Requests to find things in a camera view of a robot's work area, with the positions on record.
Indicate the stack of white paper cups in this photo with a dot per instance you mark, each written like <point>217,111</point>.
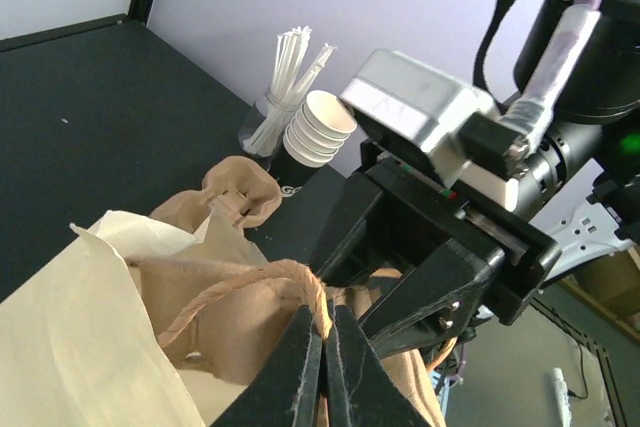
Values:
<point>310,141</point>

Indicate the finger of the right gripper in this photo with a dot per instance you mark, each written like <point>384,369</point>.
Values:
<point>357,240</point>
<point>432,303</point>

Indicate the clear glass straw jar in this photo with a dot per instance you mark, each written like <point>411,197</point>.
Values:
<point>264,125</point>

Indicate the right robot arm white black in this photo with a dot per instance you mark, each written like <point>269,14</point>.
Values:
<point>482,194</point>

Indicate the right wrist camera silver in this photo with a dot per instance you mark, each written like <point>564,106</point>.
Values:
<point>414,112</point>

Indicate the beige paper bag with handles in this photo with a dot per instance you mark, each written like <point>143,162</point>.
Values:
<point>78,347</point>

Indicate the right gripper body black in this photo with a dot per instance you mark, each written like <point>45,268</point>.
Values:
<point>425,217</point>

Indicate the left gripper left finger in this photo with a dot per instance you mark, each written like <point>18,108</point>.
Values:
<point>286,391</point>

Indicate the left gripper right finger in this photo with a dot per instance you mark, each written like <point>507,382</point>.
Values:
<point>359,392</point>

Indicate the brown cardboard cup carrier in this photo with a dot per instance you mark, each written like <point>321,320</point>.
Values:
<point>232,337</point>

